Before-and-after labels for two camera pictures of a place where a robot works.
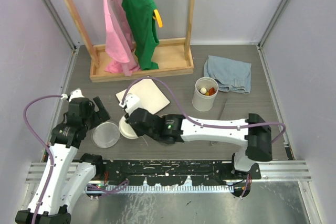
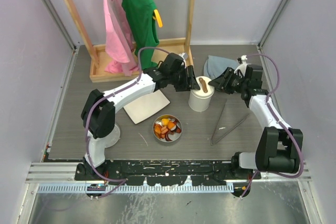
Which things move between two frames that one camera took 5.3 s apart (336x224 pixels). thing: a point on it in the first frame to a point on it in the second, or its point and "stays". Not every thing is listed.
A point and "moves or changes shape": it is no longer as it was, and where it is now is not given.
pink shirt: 118,44 stays
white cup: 205,91 moves or changes shape
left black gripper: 101,115 to 191,84
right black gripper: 139,133 to 219,83
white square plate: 151,98 stays
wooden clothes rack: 175,57 stays
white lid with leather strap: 126,130 to 206,90
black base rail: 171,172 stays
